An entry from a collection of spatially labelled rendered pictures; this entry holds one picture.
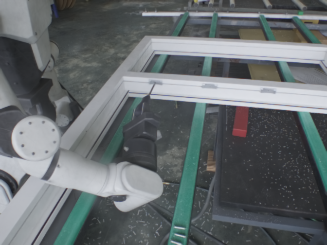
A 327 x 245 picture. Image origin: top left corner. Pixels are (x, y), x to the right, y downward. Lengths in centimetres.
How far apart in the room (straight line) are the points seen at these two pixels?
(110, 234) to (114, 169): 105
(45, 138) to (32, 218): 18
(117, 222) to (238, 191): 85
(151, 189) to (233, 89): 47
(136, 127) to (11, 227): 35
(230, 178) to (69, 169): 66
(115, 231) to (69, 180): 108
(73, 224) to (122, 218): 103
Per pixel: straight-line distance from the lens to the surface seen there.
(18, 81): 72
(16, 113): 47
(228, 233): 155
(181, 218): 55
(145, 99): 76
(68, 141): 65
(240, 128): 117
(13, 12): 64
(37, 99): 80
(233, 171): 102
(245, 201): 94
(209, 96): 88
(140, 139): 62
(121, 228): 156
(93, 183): 52
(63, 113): 108
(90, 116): 72
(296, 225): 98
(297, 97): 91
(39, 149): 46
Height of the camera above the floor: 133
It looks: 37 degrees down
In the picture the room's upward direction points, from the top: 2 degrees counter-clockwise
